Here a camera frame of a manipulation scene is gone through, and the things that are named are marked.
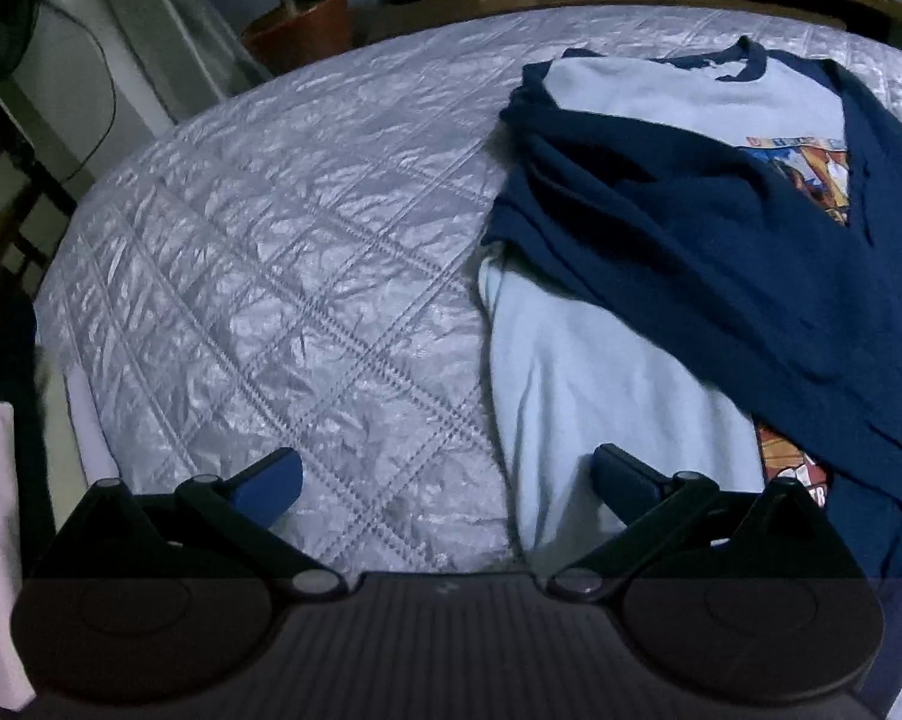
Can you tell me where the dark wooden chair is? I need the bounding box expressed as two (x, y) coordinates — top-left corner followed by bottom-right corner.
(0, 62), (82, 347)

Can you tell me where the grey curtain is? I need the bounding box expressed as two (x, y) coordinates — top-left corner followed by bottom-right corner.
(107, 0), (270, 122)

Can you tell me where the potted tree in red pot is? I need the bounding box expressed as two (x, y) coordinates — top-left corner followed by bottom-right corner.
(241, 0), (353, 75)

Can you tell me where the blue raglan graphic shirt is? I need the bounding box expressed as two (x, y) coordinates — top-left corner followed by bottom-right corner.
(488, 39), (902, 712)

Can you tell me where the silver quilted bedspread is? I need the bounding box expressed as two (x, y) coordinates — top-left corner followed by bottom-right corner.
(35, 5), (902, 574)

